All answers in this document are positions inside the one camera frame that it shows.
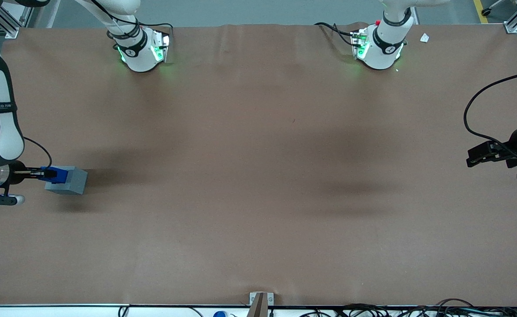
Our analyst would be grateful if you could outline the black chair caster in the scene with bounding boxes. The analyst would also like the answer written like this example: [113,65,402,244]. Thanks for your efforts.
[481,0,506,17]

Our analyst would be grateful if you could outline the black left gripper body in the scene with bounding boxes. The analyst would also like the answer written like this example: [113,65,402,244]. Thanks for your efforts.
[490,121,517,169]

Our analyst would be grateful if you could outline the long black arm cable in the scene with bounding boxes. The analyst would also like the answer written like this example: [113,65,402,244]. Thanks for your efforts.
[463,70,517,159]

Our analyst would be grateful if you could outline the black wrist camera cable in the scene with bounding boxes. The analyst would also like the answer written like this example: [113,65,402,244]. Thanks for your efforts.
[22,136,53,170]

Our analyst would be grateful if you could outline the black cable bundle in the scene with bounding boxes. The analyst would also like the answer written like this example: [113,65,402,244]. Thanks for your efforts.
[300,298,517,317]

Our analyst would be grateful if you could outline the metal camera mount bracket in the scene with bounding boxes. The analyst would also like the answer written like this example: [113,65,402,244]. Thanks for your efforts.
[247,291,275,317]

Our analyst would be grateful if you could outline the gray square base block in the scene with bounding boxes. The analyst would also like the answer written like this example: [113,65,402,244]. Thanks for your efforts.
[44,166,88,195]

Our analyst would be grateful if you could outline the black base cable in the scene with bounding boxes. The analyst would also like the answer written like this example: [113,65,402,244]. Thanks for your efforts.
[89,0,174,44]
[314,22,358,47]

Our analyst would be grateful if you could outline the blue cube part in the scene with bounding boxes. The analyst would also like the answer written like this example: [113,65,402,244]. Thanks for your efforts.
[40,166,69,185]

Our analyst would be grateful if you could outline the brown table cover sheet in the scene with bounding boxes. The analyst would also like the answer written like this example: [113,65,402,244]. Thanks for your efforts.
[0,22,517,307]

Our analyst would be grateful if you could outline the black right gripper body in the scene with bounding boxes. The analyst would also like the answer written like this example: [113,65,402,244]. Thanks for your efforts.
[9,161,29,186]

